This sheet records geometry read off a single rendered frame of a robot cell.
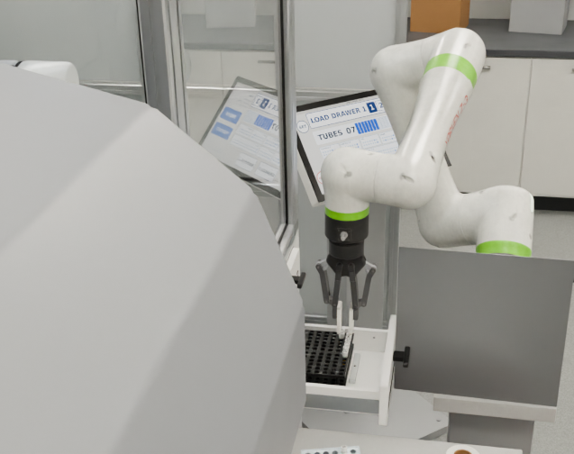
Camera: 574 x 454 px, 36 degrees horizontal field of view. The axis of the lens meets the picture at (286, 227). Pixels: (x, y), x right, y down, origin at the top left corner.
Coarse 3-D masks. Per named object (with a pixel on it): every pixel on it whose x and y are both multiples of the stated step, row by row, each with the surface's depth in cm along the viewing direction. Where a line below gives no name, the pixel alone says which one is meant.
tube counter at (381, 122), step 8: (368, 120) 278; (376, 120) 279; (384, 120) 281; (344, 128) 274; (352, 128) 275; (360, 128) 276; (368, 128) 277; (376, 128) 278; (384, 128) 280; (352, 136) 274
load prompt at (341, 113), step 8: (352, 104) 278; (360, 104) 279; (368, 104) 280; (376, 104) 281; (320, 112) 272; (328, 112) 273; (336, 112) 274; (344, 112) 276; (352, 112) 277; (360, 112) 278; (368, 112) 279; (376, 112) 280; (384, 112) 282; (312, 120) 270; (320, 120) 271; (328, 120) 272; (336, 120) 273; (344, 120) 275; (312, 128) 269
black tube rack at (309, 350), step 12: (312, 336) 207; (324, 336) 207; (336, 336) 207; (312, 348) 202; (324, 348) 202; (336, 348) 202; (312, 360) 199; (324, 360) 198; (336, 360) 197; (312, 372) 194; (324, 372) 194; (336, 372) 193; (348, 372) 199; (324, 384) 195; (336, 384) 194
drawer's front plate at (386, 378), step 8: (392, 320) 207; (392, 328) 204; (392, 336) 201; (392, 344) 198; (392, 352) 195; (384, 360) 192; (392, 360) 196; (384, 368) 189; (392, 368) 198; (384, 376) 187; (384, 384) 185; (392, 384) 202; (384, 392) 185; (384, 400) 186; (384, 408) 187; (384, 416) 188; (384, 424) 189
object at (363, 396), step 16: (368, 336) 210; (384, 336) 209; (368, 352) 212; (384, 352) 211; (368, 368) 205; (320, 384) 191; (352, 384) 200; (368, 384) 200; (320, 400) 191; (336, 400) 190; (352, 400) 189; (368, 400) 189
